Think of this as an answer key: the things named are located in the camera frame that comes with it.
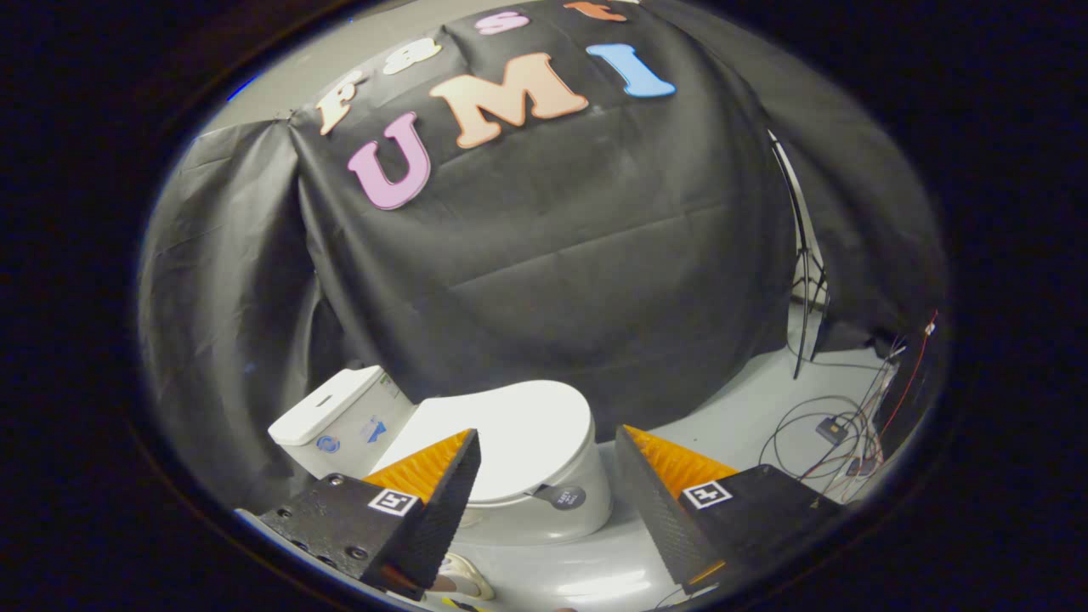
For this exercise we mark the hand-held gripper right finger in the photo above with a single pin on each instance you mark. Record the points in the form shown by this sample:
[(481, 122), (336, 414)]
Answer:
[(654, 501)]

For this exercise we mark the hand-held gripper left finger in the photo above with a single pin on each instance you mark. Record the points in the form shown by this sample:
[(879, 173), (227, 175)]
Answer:
[(442, 510)]

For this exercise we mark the white toilet lid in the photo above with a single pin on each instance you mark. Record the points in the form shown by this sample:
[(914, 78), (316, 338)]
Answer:
[(518, 433)]

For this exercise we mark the white toilet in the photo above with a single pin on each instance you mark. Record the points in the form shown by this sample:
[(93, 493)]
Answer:
[(327, 412)]

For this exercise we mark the small grey adapter box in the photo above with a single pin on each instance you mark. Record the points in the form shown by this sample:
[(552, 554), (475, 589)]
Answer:
[(833, 429)]

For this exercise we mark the black backdrop cloth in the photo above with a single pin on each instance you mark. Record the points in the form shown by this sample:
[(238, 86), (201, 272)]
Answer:
[(552, 280)]

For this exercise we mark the black light stand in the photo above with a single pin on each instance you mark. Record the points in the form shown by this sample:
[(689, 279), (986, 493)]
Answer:
[(803, 255)]

